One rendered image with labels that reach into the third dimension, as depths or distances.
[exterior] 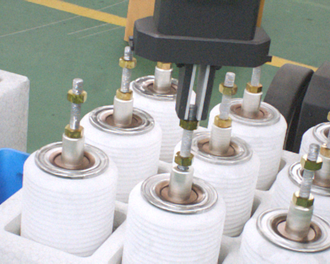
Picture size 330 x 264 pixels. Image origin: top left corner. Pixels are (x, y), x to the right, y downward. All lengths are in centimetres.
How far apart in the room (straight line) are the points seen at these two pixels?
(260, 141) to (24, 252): 32
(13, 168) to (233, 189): 38
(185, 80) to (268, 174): 30
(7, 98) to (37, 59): 62
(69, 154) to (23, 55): 101
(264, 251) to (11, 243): 25
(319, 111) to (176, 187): 53
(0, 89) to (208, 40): 52
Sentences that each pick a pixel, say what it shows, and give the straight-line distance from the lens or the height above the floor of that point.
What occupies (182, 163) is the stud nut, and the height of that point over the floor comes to 29.
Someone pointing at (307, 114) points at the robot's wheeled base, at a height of 16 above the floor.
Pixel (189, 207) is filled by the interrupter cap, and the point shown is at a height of 25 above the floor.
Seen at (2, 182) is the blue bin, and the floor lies 7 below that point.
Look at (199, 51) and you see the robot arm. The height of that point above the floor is 41.
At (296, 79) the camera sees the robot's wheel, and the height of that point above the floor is 19.
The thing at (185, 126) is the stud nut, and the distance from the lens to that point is 73.
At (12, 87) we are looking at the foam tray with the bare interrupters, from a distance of 116.
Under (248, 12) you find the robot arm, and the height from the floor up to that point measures 45.
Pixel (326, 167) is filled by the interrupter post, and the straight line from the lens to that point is 84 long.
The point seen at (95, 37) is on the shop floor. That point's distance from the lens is 194.
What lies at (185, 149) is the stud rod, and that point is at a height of 30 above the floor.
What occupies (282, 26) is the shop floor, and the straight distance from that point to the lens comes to 222.
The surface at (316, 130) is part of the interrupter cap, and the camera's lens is 96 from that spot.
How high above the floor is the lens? 63
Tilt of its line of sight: 25 degrees down
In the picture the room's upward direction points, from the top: 8 degrees clockwise
